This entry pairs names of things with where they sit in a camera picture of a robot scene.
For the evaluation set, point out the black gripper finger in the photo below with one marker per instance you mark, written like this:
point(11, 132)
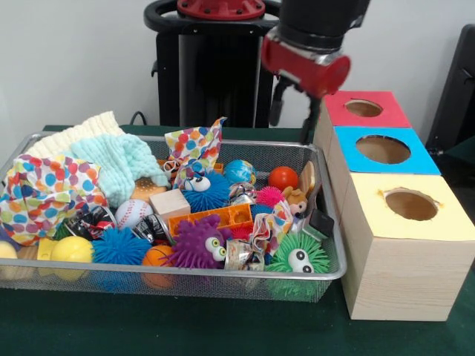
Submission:
point(277, 104)
point(311, 118)

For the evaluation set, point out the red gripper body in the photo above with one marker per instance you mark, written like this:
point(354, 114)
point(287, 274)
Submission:
point(308, 70)

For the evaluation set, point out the dark green tablecloth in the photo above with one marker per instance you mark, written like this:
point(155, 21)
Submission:
point(464, 155)
point(222, 326)

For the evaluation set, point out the blue spiky ball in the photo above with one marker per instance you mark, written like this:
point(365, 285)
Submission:
point(211, 194)

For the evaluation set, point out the small brown plush monkey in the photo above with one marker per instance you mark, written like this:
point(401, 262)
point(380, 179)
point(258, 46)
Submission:
point(297, 200)

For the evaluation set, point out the polka dot paper napkin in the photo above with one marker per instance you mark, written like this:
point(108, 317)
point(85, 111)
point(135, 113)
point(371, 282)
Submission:
point(193, 144)

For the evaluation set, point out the mint green cloth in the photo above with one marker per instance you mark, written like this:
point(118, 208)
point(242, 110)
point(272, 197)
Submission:
point(122, 163)

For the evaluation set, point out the crushed black can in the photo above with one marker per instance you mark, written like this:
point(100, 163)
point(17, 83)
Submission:
point(152, 230)

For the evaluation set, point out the globe print ball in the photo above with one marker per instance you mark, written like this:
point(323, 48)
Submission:
point(240, 172)

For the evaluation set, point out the green spiky toy with eyes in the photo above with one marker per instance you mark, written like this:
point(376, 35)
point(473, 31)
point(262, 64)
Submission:
point(285, 248)

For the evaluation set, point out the crushed silver can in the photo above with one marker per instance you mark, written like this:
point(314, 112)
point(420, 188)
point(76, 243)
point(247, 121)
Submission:
point(89, 224)

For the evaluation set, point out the cream knitted cloth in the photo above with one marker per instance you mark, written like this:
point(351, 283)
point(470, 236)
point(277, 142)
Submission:
point(74, 135)

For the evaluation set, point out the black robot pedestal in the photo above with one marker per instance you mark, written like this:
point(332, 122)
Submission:
point(208, 74)

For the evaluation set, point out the purple spiky toy with eyes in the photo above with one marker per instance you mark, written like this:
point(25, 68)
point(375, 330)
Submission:
point(194, 241)

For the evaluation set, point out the red rubber ball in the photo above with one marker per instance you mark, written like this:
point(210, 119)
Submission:
point(283, 178)

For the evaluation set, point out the wooden three-hole box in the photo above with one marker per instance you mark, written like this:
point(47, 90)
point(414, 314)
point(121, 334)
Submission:
point(401, 278)

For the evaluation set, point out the yellow smiley ball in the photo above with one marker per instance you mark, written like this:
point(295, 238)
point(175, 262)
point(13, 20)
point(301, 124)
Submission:
point(72, 249)

